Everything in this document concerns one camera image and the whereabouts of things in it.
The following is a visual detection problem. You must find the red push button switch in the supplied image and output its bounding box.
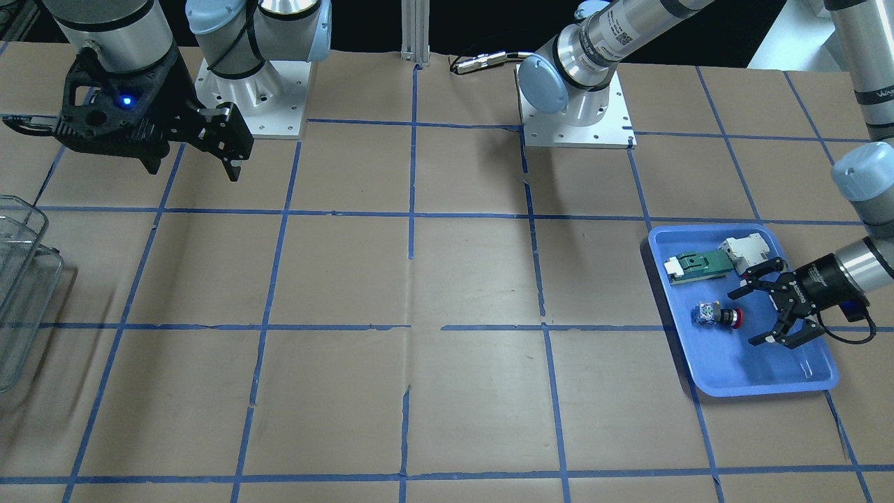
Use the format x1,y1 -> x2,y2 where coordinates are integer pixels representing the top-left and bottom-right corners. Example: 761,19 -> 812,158
691,302 -> 744,329

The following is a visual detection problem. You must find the aluminium frame post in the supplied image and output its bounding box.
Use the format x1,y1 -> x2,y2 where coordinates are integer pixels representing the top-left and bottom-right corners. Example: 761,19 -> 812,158
400,0 -> 430,66

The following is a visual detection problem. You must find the silver wire mesh shelf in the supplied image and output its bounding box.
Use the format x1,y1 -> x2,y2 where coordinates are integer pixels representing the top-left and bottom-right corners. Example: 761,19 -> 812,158
1,195 -> 64,393

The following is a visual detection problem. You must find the green terminal block module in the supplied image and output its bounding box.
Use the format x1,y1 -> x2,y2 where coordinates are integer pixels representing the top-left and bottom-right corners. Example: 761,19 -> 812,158
662,249 -> 735,284

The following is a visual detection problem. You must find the white circuit breaker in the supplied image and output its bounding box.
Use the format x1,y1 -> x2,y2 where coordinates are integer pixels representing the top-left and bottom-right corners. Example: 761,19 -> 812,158
718,233 -> 770,276

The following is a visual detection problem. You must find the blue plastic tray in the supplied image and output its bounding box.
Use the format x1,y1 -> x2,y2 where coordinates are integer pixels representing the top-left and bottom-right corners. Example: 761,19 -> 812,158
647,223 -> 840,398

